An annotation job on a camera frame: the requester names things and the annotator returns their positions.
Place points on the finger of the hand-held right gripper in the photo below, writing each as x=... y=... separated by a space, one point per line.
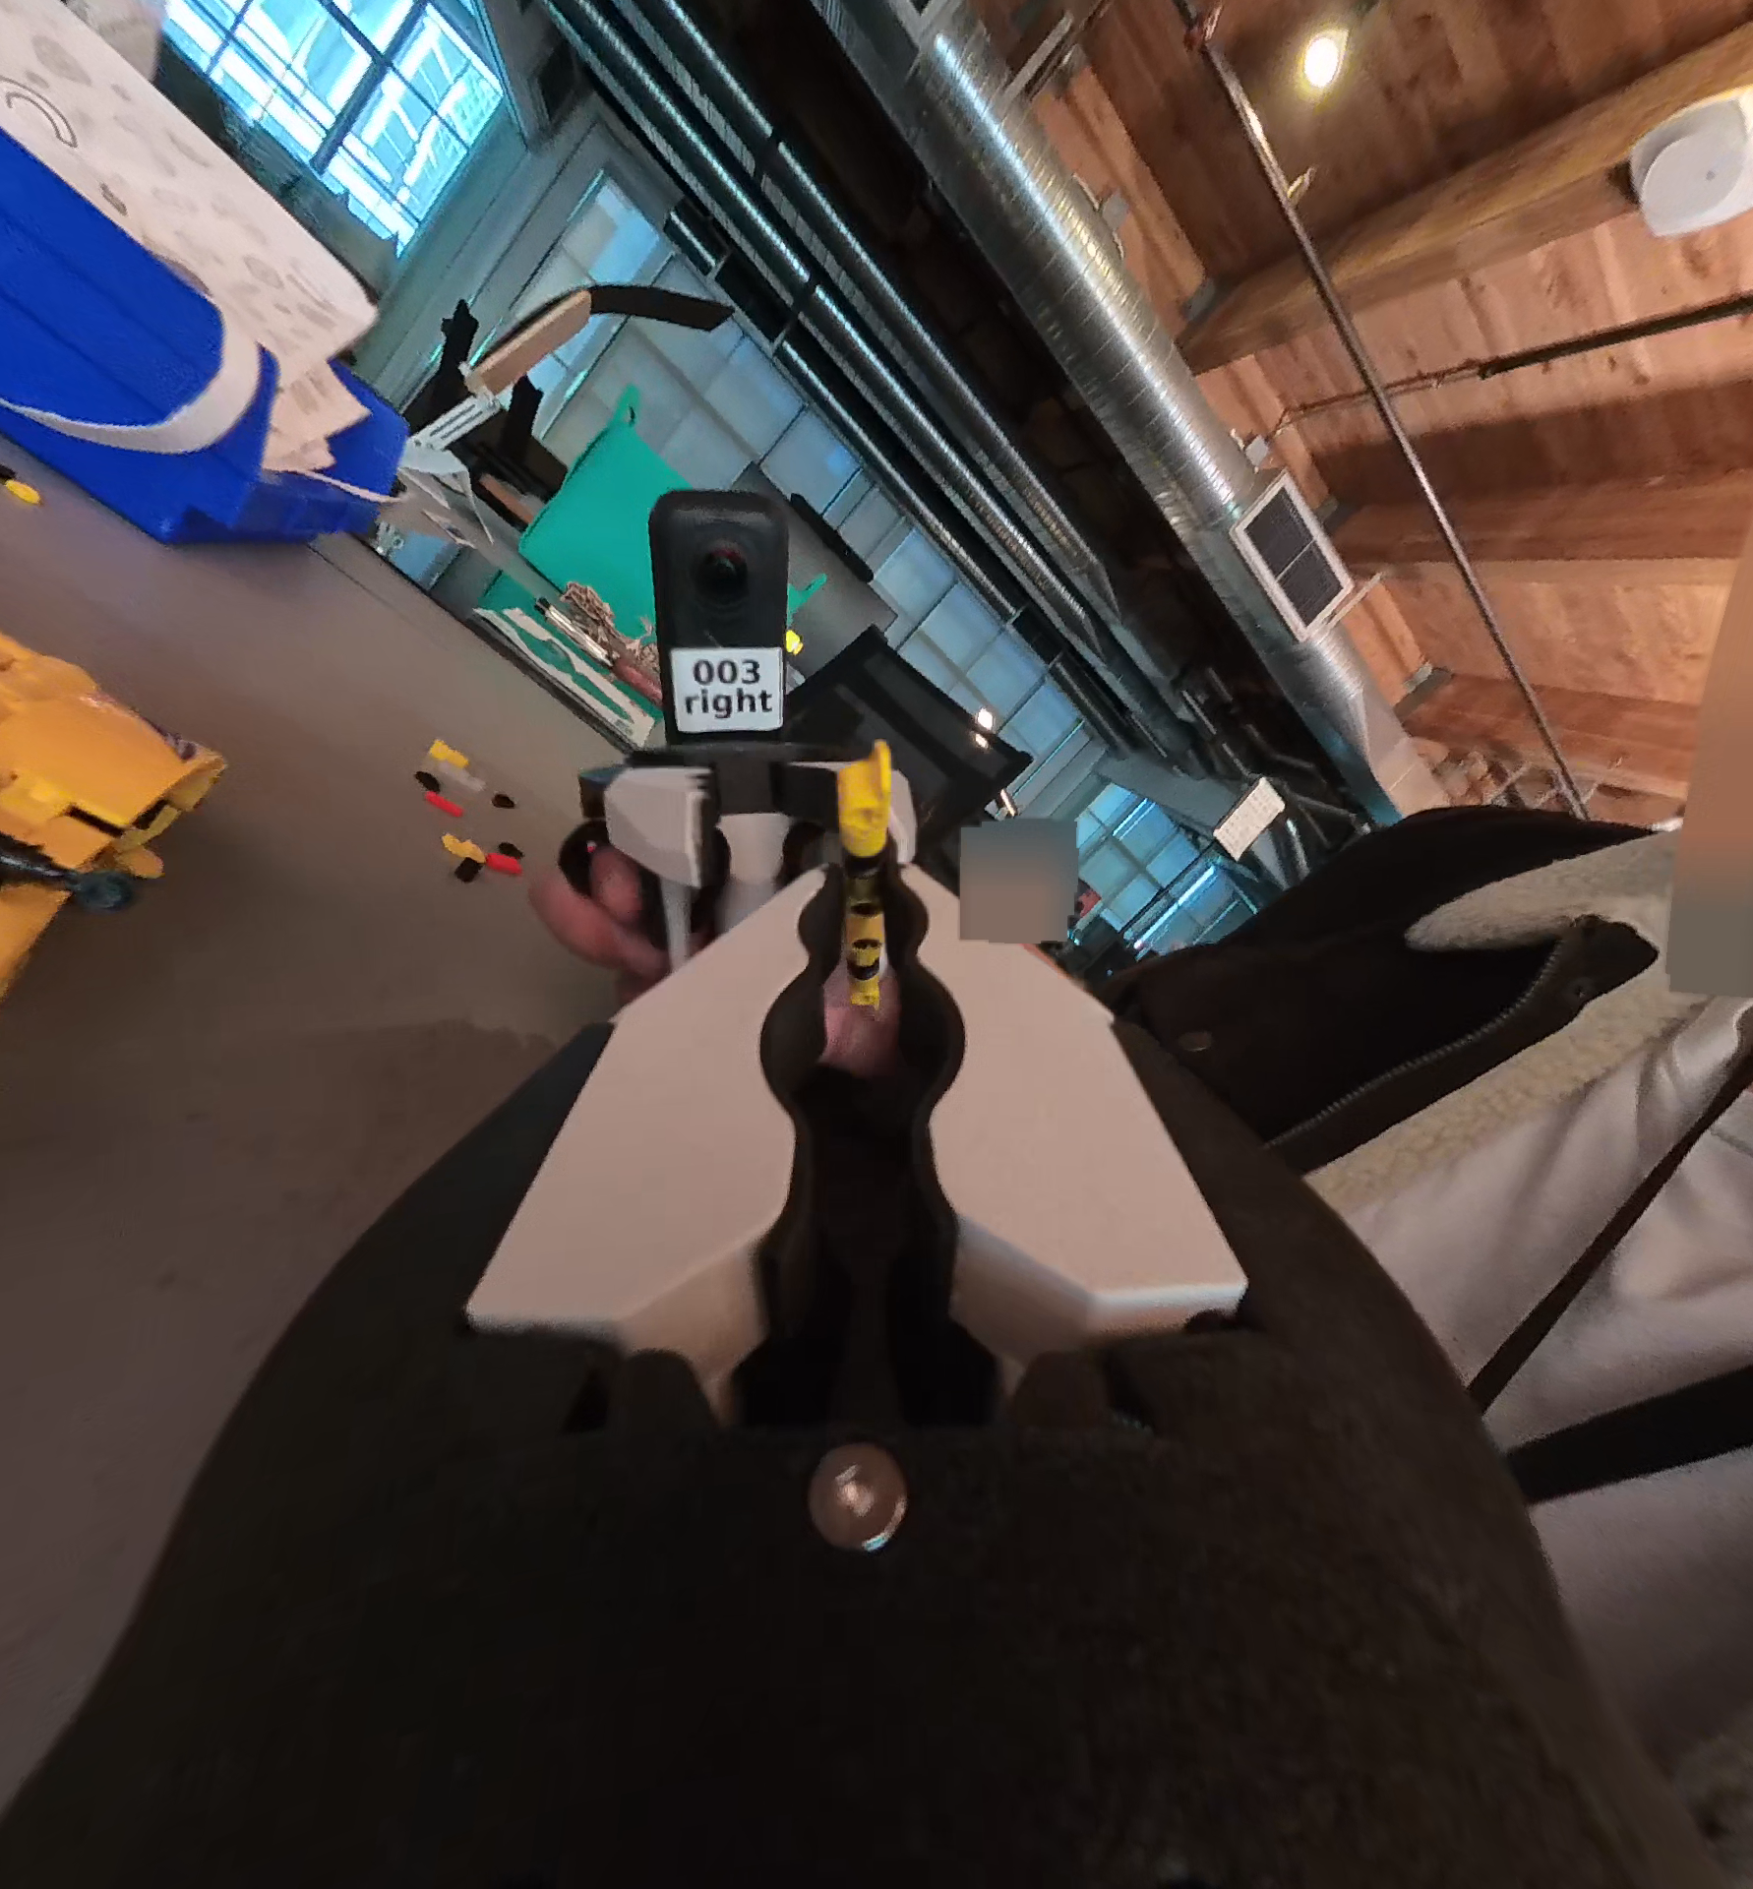
x=659 y=827
x=754 y=873

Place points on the blue plastic bin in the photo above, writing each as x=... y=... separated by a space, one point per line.
x=76 y=326
x=357 y=446

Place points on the yellow brick assembly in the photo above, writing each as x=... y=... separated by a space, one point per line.
x=862 y=798

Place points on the white vent grille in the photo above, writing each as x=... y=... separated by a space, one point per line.
x=1289 y=558

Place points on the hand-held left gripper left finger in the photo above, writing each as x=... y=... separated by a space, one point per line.
x=643 y=1180

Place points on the grey desk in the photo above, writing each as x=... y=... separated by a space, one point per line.
x=231 y=1180

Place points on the white paper strip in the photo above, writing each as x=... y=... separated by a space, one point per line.
x=231 y=394

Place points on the silver ventilation duct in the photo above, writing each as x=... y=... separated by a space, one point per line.
x=1115 y=296

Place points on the black monitor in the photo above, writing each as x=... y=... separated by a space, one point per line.
x=935 y=735

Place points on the large printed paper sheet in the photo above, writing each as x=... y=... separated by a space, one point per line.
x=231 y=256

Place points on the small printed paper sheet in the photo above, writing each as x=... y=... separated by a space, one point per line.
x=309 y=405

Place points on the pile of small mixed bricks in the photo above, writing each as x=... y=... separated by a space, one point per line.
x=463 y=846

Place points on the white ceiling speaker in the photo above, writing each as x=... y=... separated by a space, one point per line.
x=1703 y=158

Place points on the white shirt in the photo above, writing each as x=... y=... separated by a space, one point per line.
x=1626 y=1270

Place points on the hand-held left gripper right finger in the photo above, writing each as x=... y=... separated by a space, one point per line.
x=1088 y=1180

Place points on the person's right hand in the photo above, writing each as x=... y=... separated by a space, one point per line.
x=611 y=937

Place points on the yellow toy brick car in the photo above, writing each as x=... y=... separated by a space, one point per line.
x=66 y=755

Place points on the teal plastic board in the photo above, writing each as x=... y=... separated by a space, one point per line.
x=590 y=515

